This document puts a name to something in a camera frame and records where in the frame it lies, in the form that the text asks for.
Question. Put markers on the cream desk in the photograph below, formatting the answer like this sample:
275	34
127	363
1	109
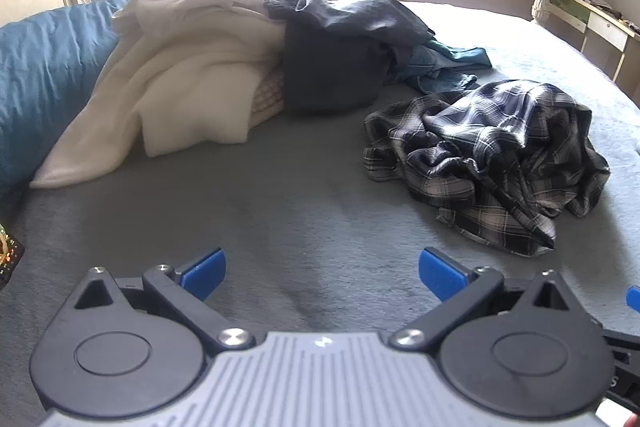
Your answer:
605	24

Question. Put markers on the white bedpost finial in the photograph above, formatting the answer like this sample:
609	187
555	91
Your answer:
540	7

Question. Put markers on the light blue jeans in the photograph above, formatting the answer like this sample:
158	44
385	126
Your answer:
440	79

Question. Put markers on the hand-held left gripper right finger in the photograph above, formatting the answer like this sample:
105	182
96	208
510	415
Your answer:
442	274

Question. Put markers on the teal garment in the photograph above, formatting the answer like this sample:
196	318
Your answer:
465	56

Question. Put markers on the dark grey garment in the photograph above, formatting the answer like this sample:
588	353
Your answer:
330	57

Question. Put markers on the blue duvet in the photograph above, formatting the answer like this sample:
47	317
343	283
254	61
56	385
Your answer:
40	72

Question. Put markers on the cream fleece blanket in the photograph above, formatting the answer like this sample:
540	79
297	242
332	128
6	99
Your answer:
175	77

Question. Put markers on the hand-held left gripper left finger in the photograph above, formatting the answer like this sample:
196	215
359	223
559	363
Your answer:
205	274

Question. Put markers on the black white plaid shirt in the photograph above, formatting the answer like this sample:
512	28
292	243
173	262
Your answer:
480	147

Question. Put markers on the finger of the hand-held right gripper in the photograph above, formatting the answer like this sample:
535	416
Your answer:
634	297

